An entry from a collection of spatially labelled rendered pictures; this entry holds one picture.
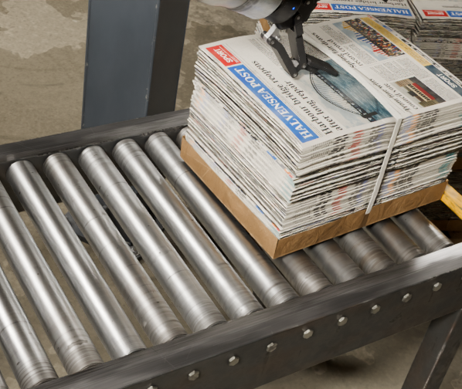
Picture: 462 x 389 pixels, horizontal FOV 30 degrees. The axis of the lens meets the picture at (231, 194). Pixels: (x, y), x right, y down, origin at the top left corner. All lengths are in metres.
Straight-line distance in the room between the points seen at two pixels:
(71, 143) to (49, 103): 1.52
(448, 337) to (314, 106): 0.55
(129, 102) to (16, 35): 1.28
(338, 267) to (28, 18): 2.37
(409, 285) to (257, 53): 0.44
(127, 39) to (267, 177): 0.90
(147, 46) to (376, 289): 0.98
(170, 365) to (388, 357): 1.28
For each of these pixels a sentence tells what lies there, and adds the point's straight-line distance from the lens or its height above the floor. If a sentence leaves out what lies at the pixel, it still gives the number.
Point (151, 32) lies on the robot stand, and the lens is 2.11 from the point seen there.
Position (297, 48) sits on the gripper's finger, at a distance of 1.33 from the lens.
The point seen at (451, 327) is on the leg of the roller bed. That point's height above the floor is 0.63.
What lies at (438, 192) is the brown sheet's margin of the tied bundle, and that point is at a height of 0.83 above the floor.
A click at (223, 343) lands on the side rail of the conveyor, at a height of 0.80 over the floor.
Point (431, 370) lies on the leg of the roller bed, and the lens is 1.72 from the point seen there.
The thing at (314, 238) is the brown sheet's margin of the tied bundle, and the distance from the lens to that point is 1.40.
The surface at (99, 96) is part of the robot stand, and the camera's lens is 2.27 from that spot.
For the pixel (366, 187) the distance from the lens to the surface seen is 1.42.
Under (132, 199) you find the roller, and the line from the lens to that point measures 1.45.
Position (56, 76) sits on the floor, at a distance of 3.22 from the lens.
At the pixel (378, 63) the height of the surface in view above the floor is 1.03.
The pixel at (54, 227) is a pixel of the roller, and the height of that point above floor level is 0.80.
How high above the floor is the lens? 1.73
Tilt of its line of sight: 39 degrees down
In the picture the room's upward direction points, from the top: 11 degrees clockwise
